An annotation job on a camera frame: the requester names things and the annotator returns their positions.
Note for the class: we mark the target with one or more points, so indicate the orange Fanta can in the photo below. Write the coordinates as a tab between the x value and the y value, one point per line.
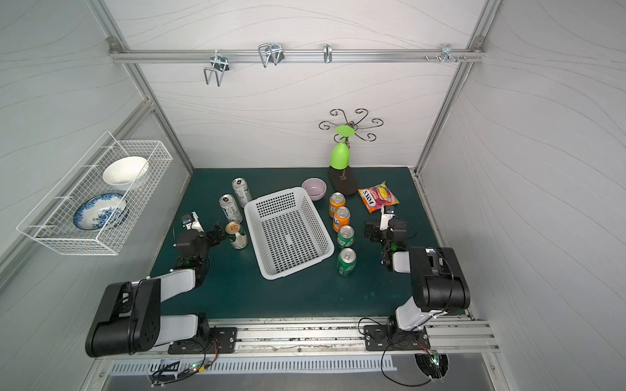
336	200

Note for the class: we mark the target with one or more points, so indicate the dark oval stand base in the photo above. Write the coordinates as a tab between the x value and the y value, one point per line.
344	181

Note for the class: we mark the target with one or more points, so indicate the double metal hook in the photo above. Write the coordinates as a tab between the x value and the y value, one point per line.
271	53
217	69

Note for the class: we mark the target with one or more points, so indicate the single metal hook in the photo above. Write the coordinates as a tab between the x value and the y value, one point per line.
327	53

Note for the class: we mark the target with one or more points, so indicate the white wire wall basket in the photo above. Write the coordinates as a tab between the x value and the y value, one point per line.
50	223

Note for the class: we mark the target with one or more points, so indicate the green plastic goblet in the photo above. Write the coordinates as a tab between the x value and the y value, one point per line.
340	155

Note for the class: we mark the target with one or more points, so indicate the blue patterned plate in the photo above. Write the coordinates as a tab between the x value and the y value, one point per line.
101	211

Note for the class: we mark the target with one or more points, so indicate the white Monster can label side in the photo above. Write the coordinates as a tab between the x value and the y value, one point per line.
242	192

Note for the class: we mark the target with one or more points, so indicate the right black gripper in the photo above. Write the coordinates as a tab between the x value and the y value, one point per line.
376	231

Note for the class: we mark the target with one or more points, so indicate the white perforated plastic basket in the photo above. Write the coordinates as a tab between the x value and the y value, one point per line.
287	233

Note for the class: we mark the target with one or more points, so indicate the double metal hook left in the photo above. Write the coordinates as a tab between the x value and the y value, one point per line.
217	69

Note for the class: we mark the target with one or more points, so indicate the green gold beer can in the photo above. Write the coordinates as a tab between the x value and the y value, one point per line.
236	235

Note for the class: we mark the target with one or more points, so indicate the pink ceramic cup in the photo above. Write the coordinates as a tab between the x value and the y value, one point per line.
316	188

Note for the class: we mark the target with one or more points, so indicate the Fox's fruits candy bag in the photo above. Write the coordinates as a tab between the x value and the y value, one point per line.
377	197

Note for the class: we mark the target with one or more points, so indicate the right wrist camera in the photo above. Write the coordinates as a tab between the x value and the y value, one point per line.
387	213

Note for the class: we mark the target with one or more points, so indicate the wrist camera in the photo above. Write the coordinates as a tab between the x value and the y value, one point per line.
191	221
387	213

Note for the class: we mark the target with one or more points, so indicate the white Monster energy can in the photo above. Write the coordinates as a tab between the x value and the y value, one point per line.
230	208

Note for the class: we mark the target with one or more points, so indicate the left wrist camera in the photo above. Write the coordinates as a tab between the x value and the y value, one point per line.
191	221

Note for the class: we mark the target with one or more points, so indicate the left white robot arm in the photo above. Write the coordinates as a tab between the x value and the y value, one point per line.
129	319

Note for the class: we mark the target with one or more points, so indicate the black scrolled metal rack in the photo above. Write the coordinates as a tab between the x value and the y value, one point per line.
361	127

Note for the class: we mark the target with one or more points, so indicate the double metal hook middle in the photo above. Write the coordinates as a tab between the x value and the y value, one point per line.
271	53

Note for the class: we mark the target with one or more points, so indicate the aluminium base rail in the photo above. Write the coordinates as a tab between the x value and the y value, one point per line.
450	334

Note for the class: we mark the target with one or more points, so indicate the white ceramic bowl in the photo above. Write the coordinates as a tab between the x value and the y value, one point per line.
127	173

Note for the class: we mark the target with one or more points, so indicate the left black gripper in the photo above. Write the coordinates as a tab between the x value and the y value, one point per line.
213	234

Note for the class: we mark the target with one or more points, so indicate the aluminium wall rail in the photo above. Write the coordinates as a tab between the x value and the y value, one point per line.
292	56

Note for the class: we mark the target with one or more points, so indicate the green soda can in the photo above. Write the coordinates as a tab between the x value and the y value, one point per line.
346	262
345	236

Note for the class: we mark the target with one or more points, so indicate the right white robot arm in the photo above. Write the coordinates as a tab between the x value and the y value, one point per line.
438	284

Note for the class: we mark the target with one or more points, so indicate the orange Schweppes can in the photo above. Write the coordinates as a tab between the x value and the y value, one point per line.
341	218

